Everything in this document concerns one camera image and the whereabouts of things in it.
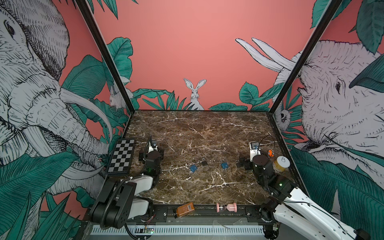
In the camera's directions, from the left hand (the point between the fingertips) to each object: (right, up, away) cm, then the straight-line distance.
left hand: (150, 145), depth 88 cm
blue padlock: (+26, -14, +2) cm, 30 cm away
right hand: (+55, -1, -11) cm, 56 cm away
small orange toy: (+76, -7, +8) cm, 77 cm away
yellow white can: (+78, -11, -1) cm, 79 cm away
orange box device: (+22, -29, -16) cm, 40 cm away
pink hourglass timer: (+45, -30, -13) cm, 55 cm away
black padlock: (+33, -12, +5) cm, 35 cm away
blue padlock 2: (+45, -13, +3) cm, 47 cm away
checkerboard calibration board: (-18, -10, 0) cm, 20 cm away
